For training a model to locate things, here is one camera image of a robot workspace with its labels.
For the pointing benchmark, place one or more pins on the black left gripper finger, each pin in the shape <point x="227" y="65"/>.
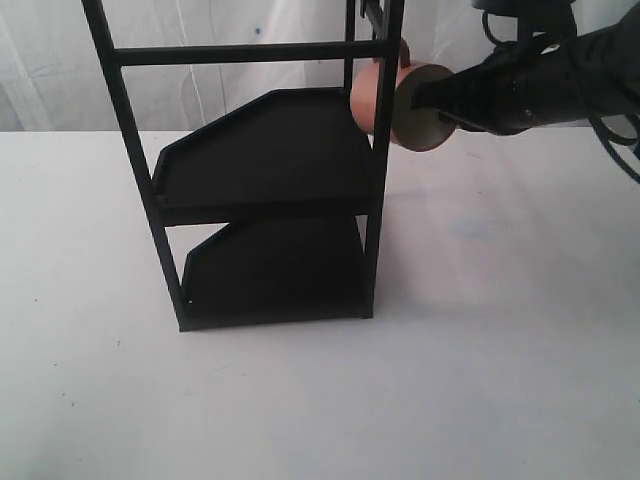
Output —
<point x="438" y="94"/>

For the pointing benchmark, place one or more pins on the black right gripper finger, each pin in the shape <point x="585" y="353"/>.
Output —
<point x="449" y="119"/>

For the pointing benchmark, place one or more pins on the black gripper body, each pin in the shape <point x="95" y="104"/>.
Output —
<point x="511" y="92"/>

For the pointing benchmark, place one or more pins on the pink mug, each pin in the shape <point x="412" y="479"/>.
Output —
<point x="418" y="130"/>

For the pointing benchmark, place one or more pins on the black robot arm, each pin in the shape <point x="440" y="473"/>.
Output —
<point x="605" y="62"/>

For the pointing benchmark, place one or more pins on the black metal shelf rack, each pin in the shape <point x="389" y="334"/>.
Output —
<point x="271" y="213"/>

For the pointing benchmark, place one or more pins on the white cloth backdrop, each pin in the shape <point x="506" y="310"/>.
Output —
<point x="51" y="79"/>

